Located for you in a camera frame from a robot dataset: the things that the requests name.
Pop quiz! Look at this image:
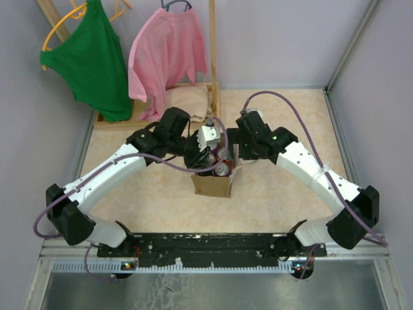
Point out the red cola can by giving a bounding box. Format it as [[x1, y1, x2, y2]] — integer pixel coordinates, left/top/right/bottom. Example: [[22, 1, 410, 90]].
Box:
[[206, 153, 216, 167], [217, 147, 234, 161]]

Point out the grey clothes hanger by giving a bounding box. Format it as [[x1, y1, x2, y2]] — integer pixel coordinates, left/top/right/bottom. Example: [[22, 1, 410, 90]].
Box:
[[161, 0, 192, 14]]

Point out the folded beige cloth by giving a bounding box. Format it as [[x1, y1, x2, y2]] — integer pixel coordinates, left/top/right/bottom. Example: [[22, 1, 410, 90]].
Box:
[[166, 85, 212, 123]]

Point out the yellow clothes hanger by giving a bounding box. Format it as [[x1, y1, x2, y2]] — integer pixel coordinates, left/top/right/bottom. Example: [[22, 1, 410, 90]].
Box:
[[41, 0, 134, 71]]

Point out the purple cable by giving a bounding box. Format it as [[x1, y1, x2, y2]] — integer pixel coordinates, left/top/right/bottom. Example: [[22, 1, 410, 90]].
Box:
[[33, 116, 229, 282], [240, 90, 388, 280]]

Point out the aluminium frame rail front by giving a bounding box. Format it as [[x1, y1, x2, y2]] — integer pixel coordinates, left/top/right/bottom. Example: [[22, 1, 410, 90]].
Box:
[[39, 238, 390, 261]]

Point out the aluminium corner post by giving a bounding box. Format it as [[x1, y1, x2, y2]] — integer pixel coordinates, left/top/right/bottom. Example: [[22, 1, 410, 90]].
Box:
[[325, 0, 381, 93]]

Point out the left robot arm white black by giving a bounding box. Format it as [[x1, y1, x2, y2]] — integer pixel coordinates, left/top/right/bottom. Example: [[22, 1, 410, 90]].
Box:
[[43, 107, 221, 256]]

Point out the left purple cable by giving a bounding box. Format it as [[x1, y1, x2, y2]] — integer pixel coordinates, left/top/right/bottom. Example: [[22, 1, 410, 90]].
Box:
[[33, 116, 229, 282]]

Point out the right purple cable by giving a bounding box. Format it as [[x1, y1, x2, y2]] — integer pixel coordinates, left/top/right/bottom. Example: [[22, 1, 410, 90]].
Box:
[[240, 90, 388, 280]]

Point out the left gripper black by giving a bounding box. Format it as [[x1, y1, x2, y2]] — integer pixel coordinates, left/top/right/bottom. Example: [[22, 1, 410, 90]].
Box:
[[168, 130, 212, 170]]

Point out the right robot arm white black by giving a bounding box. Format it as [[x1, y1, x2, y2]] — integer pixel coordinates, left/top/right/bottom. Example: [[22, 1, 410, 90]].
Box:
[[227, 110, 379, 256]]

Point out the pink t-shirt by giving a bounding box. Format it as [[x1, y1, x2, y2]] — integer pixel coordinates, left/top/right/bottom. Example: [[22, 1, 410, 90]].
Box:
[[127, 8, 208, 121]]

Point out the green tank top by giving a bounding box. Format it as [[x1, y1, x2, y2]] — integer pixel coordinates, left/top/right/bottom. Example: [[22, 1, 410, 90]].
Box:
[[40, 1, 133, 122]]

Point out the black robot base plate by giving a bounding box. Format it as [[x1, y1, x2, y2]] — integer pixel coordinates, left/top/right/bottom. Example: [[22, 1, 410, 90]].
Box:
[[97, 225, 327, 267]]

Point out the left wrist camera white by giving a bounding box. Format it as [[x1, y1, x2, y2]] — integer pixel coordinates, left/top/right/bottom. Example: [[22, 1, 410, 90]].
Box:
[[196, 125, 221, 151]]

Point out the glass cola bottle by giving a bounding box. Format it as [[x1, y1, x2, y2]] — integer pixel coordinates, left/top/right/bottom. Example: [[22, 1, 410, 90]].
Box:
[[197, 169, 214, 176]]

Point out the white cable duct strip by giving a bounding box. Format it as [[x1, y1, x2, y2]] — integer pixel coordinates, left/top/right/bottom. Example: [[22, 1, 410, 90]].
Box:
[[51, 259, 305, 276]]

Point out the wooden clothes rack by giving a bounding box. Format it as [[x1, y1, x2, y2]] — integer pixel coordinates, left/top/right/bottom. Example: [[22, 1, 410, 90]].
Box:
[[37, 0, 220, 130]]

